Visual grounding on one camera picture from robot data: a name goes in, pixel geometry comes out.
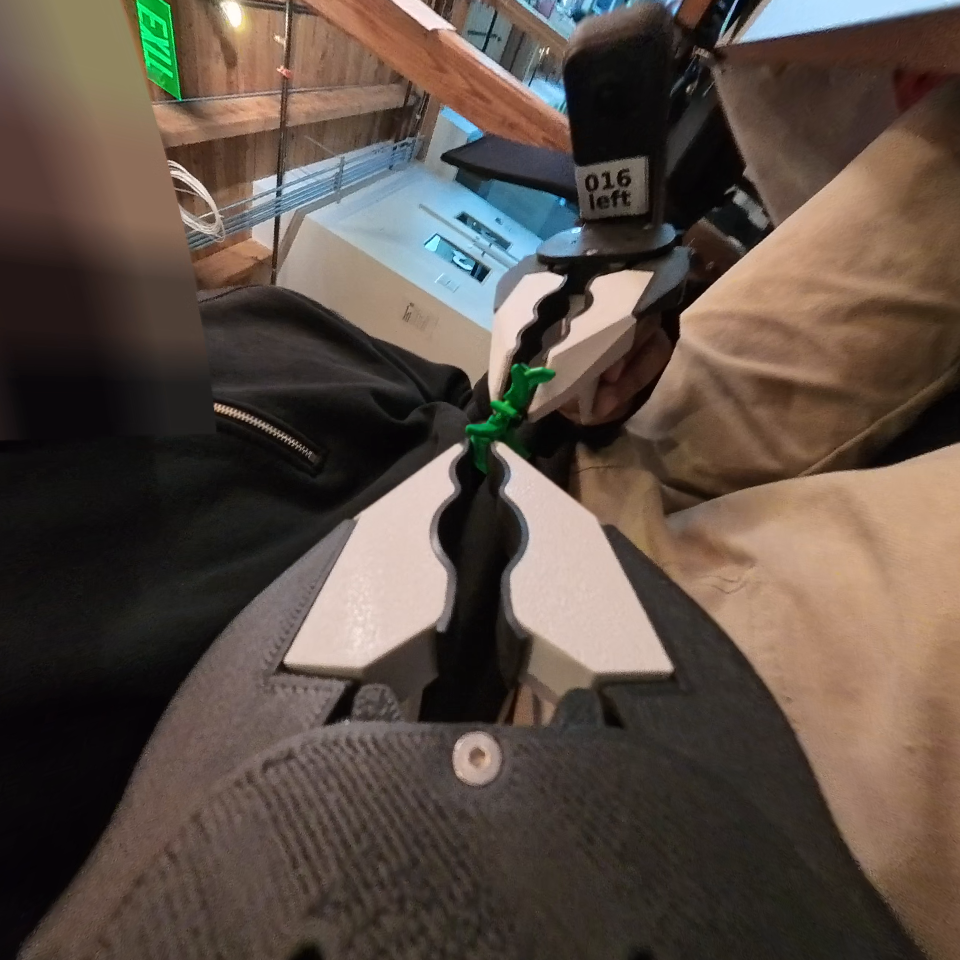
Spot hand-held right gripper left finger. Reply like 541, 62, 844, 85
283, 442, 471, 721

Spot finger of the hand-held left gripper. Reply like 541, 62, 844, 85
525, 268, 663, 425
487, 258, 567, 404

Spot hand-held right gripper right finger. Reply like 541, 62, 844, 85
491, 446, 674, 723

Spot green toy leaf stem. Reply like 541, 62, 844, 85
465, 363, 558, 475

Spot person's left hand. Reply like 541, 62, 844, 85
562, 315, 676, 432

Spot black flat panel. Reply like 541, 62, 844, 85
441, 135, 580, 198

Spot wooden diagonal beam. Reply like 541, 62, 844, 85
303, 0, 575, 155

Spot person's tan trousers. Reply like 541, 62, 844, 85
517, 71, 960, 960

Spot green lit sign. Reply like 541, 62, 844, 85
135, 0, 183, 101

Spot small dark wall window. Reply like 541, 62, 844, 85
423, 232, 492, 285

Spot grey wire cable tray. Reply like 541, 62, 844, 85
183, 138, 425, 250

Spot white cable coil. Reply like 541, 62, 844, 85
168, 159, 226, 243

